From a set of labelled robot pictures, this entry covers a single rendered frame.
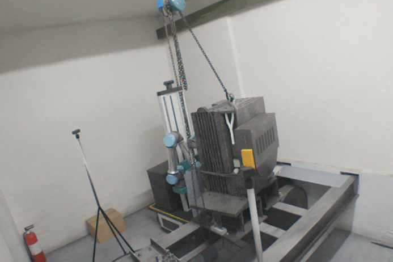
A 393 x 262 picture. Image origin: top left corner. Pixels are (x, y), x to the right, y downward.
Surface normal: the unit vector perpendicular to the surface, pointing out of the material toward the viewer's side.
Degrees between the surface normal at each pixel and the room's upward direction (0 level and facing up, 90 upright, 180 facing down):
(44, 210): 90
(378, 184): 90
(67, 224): 90
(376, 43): 90
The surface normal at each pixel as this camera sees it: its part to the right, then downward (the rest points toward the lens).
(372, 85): -0.77, 0.27
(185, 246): 0.60, 0.02
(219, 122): -0.62, 0.26
